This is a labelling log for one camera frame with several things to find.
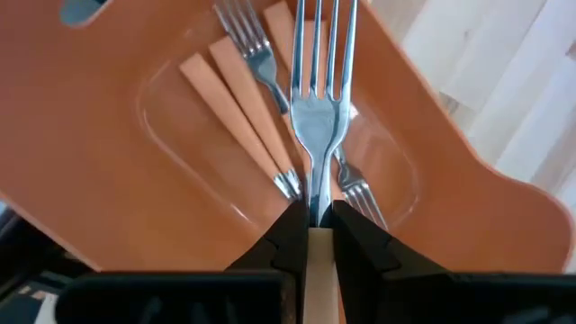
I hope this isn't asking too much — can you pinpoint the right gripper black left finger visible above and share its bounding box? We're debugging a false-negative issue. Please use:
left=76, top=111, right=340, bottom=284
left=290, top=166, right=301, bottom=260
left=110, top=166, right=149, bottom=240
left=54, top=201, right=311, bottom=324

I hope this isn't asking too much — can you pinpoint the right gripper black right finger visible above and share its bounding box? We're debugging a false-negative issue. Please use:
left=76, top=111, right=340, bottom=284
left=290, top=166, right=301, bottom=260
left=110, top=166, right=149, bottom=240
left=331, top=199, right=576, bottom=324

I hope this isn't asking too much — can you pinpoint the orange-handled silver fork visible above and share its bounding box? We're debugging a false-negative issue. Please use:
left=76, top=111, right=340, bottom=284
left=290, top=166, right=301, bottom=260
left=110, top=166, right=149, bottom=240
left=212, top=0, right=292, bottom=116
left=178, top=51, right=294, bottom=203
left=263, top=0, right=391, bottom=231
left=290, top=0, right=360, bottom=324
left=207, top=35, right=305, bottom=200

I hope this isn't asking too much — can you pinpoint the orange shallow tray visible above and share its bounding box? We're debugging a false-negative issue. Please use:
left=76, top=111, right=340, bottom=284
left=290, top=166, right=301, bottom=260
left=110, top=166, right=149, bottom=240
left=0, top=0, right=576, bottom=275

